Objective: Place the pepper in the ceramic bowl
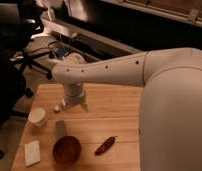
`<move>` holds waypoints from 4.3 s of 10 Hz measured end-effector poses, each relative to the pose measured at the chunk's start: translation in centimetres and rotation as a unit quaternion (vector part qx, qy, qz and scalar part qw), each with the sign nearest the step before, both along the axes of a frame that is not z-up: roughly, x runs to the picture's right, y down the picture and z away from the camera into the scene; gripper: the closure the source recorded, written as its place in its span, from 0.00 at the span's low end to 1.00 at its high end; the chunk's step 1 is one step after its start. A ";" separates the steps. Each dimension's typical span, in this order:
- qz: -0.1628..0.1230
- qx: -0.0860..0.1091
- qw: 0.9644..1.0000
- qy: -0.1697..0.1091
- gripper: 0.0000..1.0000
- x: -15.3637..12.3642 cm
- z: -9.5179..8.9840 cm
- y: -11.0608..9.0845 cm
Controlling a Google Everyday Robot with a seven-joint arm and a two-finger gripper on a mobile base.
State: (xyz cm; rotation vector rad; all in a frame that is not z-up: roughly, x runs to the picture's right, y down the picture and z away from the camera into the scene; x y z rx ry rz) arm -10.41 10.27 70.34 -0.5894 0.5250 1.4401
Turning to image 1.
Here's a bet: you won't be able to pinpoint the white plastic bottle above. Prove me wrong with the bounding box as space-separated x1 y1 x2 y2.
54 105 60 113

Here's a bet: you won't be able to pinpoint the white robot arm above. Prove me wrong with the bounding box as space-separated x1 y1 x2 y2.
52 48 202 171

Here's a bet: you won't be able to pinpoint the white folded napkin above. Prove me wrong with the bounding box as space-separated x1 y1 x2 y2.
24 140 41 167

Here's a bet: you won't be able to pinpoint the blue power strip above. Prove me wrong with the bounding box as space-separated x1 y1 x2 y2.
55 48 69 59

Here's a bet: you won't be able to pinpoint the white paper cup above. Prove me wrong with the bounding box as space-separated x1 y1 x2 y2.
28 107 47 127

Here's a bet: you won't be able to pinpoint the black office chair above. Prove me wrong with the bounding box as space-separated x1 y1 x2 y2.
0 0 52 159

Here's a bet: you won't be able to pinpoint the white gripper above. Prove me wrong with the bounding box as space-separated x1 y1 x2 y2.
61 83 89 112

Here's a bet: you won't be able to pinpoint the grey rectangular block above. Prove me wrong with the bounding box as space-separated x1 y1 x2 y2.
55 120 66 139

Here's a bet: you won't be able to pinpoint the brown ceramic bowl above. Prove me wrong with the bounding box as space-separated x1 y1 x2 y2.
52 136 81 165

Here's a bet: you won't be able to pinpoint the black floor cables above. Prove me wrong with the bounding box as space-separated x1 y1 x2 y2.
25 34 78 61

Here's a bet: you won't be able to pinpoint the red chili pepper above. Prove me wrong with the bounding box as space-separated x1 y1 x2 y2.
94 136 116 155

